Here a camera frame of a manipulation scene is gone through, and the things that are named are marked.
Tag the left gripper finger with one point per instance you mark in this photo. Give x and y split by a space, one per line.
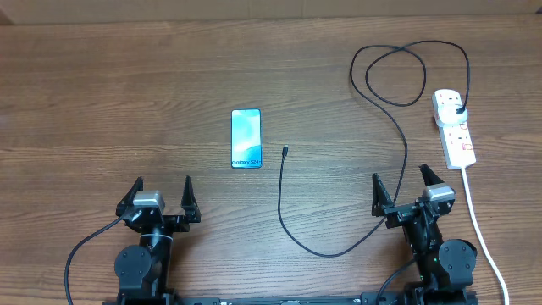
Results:
189 204
128 199

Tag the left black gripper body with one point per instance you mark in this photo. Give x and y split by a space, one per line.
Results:
177 224

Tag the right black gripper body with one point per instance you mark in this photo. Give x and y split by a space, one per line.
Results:
400 213

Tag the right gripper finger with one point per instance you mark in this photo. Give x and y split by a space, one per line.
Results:
430 178
381 198

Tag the blue screen Galaxy smartphone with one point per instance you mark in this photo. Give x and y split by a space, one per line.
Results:
246 139

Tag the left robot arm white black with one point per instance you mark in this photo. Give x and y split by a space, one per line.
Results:
143 269

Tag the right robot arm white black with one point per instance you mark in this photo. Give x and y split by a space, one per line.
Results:
445 267

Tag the white charger plug adapter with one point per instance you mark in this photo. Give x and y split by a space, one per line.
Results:
449 114

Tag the white power strip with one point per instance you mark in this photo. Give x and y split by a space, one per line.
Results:
456 140

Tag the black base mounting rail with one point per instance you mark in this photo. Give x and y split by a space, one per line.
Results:
288 301

